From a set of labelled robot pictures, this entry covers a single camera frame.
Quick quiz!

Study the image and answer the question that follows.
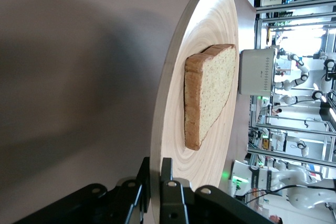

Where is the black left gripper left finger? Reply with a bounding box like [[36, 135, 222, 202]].
[[115, 157, 152, 224]]

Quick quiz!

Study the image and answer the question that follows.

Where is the brown table cover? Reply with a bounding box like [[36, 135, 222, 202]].
[[0, 0, 257, 224]]

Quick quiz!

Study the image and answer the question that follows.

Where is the round wooden plate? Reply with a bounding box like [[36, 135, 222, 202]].
[[150, 0, 240, 224]]

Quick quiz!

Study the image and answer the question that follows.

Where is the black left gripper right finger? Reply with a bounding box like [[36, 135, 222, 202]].
[[160, 157, 196, 224]]

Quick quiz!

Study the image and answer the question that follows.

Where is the cream and chrome toaster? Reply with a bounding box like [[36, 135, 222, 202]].
[[237, 47, 278, 97]]

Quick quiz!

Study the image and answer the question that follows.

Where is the aluminium cell frame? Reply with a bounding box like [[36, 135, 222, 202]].
[[248, 0, 336, 162]]

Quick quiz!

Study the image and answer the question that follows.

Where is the slice of brown bread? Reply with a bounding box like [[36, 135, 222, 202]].
[[183, 43, 237, 152]]

